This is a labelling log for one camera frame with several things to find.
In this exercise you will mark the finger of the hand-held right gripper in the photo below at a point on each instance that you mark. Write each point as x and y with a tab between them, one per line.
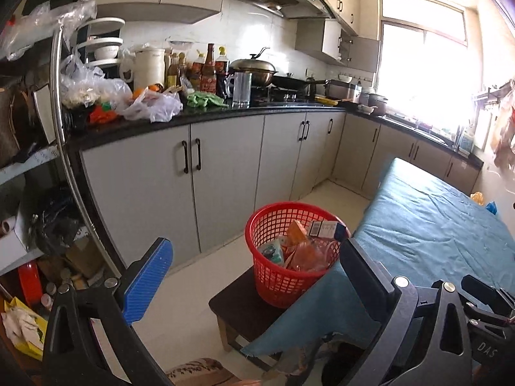
481	291
491	325

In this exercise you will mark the steel frame shelf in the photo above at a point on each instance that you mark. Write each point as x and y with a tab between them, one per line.
64	128

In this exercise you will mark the yellow plastic bag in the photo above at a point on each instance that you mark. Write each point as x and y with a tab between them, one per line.
477	198

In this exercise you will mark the white plastic bag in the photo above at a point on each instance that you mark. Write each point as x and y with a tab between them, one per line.
157	108

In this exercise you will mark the steel kettle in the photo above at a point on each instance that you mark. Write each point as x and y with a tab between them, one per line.
310	80

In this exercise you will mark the yellow tray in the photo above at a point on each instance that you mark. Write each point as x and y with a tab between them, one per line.
326	100

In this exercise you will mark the blue tablecloth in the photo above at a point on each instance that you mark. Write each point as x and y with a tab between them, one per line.
422	217

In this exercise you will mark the silver rice cooker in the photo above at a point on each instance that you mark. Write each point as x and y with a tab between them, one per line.
342	90

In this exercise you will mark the white bowl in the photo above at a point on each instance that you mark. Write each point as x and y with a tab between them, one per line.
367	108

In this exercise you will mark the green tissue pack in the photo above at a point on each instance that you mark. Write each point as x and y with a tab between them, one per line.
270	251

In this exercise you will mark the black plastic bag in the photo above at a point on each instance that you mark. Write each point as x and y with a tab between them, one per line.
56	225

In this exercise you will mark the red plastic basket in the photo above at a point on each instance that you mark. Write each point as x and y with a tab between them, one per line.
277	281

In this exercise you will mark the glass pitcher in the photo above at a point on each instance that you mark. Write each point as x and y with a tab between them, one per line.
241	88

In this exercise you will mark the dark cooking pot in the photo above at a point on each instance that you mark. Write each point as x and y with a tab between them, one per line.
378	104

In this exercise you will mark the steel wok with lid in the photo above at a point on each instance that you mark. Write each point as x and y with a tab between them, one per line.
253	70

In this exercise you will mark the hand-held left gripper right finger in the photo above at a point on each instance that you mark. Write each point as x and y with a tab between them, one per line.
366	277

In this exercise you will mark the white electric kettle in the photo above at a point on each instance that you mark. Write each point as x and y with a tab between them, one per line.
147	68

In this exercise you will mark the yellow cardboard box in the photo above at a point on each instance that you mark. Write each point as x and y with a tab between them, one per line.
36	341

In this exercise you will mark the red plastic container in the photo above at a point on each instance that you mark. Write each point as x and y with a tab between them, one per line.
29	285

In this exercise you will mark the kitchen window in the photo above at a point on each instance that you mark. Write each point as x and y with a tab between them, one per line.
422	68

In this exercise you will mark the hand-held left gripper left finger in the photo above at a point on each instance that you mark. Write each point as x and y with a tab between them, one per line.
147	281

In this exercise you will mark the white blue container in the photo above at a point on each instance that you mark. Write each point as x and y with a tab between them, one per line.
466	142

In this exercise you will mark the black gas stove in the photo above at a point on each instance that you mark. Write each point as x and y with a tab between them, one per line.
289	97

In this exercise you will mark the black frying pan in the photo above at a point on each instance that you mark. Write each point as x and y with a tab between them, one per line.
289	82

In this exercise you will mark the white corner plate rack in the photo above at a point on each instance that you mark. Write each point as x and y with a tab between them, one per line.
102	42

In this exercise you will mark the blue plastic bag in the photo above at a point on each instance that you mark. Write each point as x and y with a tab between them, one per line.
491	207

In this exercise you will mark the brown bag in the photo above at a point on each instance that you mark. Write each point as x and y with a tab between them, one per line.
16	124

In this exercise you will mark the hanging plastic bags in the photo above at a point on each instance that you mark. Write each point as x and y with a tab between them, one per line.
505	136

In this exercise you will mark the brown patterned slipper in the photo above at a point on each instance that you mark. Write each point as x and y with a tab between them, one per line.
197	372

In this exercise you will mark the clear plastic bag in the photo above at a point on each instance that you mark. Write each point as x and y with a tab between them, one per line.
88	86
36	24

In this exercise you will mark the dark brown wooden stool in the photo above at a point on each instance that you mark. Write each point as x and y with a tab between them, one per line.
237	305

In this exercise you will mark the row of sauce bottles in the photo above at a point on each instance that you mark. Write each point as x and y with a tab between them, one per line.
207	72

